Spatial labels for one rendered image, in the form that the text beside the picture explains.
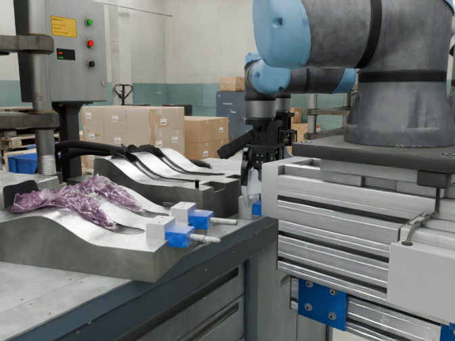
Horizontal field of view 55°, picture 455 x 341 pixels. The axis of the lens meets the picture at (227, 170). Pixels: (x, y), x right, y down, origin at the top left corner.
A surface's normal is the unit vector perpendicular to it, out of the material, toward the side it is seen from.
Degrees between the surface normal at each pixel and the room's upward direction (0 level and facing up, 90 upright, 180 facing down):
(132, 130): 96
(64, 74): 90
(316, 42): 118
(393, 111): 72
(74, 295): 0
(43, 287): 0
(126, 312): 90
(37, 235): 90
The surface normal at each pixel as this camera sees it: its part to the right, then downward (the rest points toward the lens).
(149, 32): 0.79, 0.11
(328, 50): 0.07, 0.75
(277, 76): 0.09, 0.18
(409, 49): -0.24, 0.18
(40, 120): 0.33, 0.17
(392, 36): 0.08, 0.54
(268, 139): -0.44, 0.16
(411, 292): -0.66, 0.14
